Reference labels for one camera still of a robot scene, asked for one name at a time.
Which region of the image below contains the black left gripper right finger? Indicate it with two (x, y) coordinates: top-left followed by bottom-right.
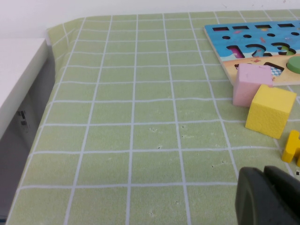
(264, 165), (300, 220)

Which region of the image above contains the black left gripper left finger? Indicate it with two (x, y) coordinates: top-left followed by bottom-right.
(235, 166), (300, 225)

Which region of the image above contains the yellow H-shaped piece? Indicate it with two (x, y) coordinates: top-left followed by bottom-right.
(281, 130), (300, 167)

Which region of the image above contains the green circle piece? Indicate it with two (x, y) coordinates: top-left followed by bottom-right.
(287, 56), (300, 75)

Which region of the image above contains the wooden number shape puzzle board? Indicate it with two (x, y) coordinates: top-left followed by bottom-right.
(203, 20), (300, 86)

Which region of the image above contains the yellow wooden cube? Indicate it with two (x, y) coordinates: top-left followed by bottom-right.
(245, 84), (297, 139)

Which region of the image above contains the pink wooden cube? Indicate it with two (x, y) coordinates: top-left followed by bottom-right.
(232, 63), (274, 108)

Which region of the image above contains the green checkered tablecloth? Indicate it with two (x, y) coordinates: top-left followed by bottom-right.
(6, 9), (300, 225)

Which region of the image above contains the white side cabinet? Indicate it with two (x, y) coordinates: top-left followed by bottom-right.
(0, 38), (56, 221)

